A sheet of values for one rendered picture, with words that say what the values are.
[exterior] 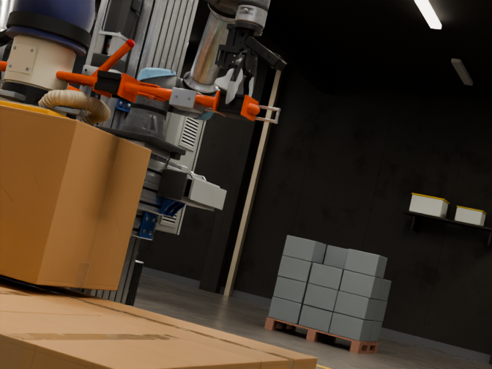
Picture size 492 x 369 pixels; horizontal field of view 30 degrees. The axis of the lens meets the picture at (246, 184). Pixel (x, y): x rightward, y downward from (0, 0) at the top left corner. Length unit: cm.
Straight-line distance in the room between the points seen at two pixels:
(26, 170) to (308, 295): 787
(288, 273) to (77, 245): 783
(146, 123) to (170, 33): 50
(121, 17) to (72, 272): 115
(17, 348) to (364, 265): 844
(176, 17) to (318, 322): 692
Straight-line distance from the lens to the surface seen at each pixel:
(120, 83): 237
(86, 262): 238
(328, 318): 991
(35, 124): 228
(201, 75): 292
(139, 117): 293
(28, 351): 149
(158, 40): 325
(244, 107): 220
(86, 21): 253
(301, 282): 1002
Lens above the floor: 76
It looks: 4 degrees up
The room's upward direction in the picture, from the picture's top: 13 degrees clockwise
